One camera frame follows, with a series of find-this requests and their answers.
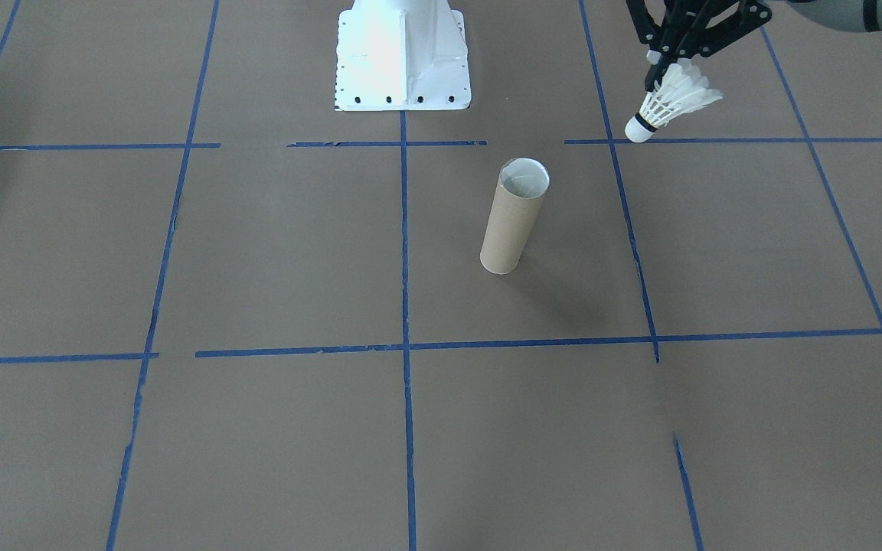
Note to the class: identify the white arm base mount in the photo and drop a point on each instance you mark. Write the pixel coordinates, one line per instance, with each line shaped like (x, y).
(403, 53)

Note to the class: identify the brown cardboard tube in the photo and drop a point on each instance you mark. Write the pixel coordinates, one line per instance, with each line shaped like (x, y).
(508, 229)

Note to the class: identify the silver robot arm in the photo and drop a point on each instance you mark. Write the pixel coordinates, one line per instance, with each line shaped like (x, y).
(854, 14)

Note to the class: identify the white feather shuttlecock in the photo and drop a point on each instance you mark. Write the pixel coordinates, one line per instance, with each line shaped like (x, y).
(671, 103)

